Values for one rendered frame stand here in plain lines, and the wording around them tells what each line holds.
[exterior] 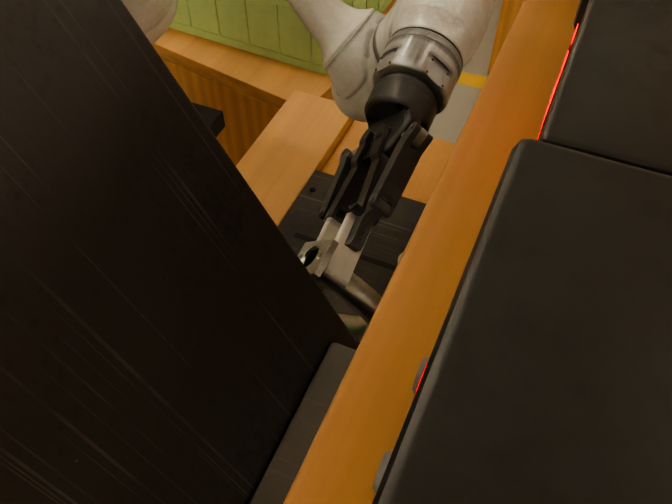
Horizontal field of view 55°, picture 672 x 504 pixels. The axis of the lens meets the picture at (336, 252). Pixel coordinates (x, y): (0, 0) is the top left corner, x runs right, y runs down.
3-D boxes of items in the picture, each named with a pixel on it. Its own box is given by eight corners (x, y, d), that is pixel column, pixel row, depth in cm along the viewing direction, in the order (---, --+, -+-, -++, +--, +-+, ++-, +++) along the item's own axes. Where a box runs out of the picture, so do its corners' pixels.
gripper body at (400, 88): (360, 86, 74) (328, 151, 71) (408, 61, 67) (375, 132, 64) (405, 125, 77) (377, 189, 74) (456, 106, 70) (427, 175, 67)
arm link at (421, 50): (423, 15, 69) (404, 57, 66) (479, 70, 73) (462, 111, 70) (371, 45, 76) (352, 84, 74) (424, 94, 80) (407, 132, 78)
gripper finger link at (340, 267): (368, 228, 66) (372, 227, 65) (342, 288, 63) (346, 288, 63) (346, 212, 65) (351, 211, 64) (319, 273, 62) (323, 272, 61)
